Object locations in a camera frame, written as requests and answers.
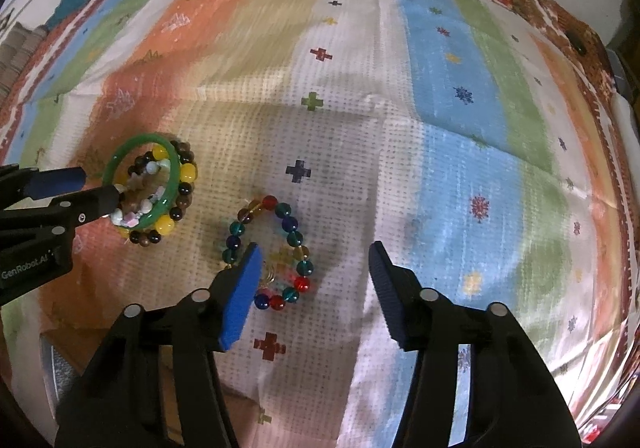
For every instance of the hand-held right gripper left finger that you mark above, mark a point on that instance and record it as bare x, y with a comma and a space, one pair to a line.
242, 300

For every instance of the striped pastel woven mat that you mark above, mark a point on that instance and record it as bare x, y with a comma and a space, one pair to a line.
350, 153

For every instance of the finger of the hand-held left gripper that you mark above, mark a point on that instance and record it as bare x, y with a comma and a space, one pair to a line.
92, 205
52, 180

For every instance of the grey ribbed cloth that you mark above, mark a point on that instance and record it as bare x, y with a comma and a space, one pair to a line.
20, 53

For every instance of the green jade bangle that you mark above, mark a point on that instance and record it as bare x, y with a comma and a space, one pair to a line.
143, 138

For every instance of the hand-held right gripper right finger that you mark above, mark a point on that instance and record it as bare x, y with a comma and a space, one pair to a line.
386, 288

